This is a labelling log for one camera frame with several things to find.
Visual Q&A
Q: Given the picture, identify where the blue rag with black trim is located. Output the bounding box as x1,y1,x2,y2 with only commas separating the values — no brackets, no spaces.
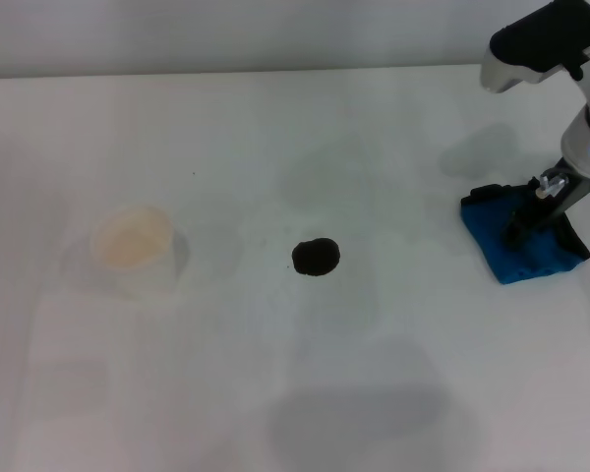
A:
460,183,590,286

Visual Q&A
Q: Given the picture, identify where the silver connector plug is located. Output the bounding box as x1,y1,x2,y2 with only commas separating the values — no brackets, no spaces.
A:
534,168,570,202

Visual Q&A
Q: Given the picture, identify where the dark brown round lump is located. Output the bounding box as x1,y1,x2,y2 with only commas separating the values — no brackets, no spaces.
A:
291,237,343,277

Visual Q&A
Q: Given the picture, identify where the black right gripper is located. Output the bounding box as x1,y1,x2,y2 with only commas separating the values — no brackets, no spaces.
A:
501,155,590,250

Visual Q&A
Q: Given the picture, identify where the white paper cup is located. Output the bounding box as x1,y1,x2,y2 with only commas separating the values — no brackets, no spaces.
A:
61,204,193,302

